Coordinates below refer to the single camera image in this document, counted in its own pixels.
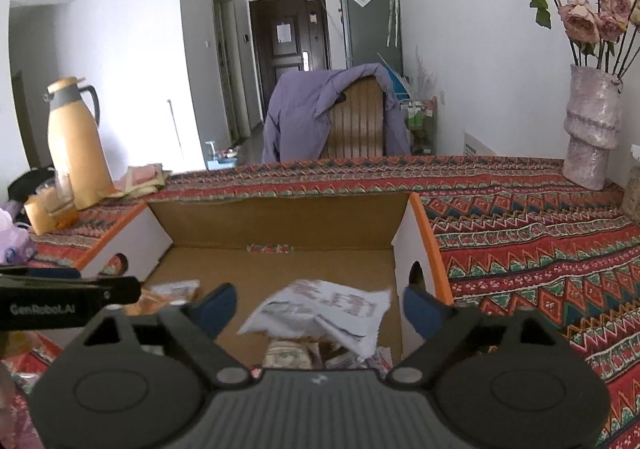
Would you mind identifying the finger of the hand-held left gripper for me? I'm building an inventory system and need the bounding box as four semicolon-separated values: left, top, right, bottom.
0;266;81;279
97;276;142;305

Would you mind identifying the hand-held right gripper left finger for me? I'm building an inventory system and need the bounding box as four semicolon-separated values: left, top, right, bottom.
81;282;252;388

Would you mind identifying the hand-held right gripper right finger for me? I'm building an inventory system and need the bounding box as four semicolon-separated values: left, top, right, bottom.
384;284;557;386

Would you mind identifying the white orange crisp snack packet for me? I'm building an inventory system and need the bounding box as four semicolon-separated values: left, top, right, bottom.
125;280;201;317

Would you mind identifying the red banknote print snack packet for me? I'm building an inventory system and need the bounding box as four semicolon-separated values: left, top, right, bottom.
264;339;323;370

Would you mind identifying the white grey printed snack packet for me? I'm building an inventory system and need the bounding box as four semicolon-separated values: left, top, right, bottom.
237;279;392;361

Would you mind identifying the red cardboard box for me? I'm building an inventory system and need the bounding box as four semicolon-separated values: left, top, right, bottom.
77;191;456;370

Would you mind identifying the yellow cup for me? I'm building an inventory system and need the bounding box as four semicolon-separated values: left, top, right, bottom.
22;196;56;235

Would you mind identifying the clear glass cup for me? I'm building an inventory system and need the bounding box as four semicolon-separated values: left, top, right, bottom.
36;171;80;225

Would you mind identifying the black bag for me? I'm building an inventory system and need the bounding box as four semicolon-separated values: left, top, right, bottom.
7;168;56;210

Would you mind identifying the folded patterned cloth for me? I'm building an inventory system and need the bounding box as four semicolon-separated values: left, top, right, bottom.
112;164;173;197

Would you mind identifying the cream thermos jug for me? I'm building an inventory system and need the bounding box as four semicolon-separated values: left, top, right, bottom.
42;76;115;210

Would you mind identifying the blue plastic basin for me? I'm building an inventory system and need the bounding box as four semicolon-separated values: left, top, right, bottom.
204;141;240;172

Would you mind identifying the small storage rack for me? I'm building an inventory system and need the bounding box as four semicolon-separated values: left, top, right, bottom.
397;96;438;154

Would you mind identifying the wooden chair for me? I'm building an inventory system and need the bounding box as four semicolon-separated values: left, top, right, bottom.
320;76;386;160

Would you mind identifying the purple jacket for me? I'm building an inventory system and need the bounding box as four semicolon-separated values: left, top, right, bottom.
262;63;412;164

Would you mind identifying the pink textured vase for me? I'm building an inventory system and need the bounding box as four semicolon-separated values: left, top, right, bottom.
562;64;623;191

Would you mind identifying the dark brown door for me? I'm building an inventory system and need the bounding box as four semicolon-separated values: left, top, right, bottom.
249;0;332;127

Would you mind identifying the grey refrigerator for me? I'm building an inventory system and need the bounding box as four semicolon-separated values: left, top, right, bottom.
340;0;403;74

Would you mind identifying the white umbrella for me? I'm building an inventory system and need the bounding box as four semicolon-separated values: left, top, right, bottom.
385;0;402;48

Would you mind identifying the dried pink rose bouquet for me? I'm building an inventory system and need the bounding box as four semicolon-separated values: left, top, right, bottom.
501;0;640;80

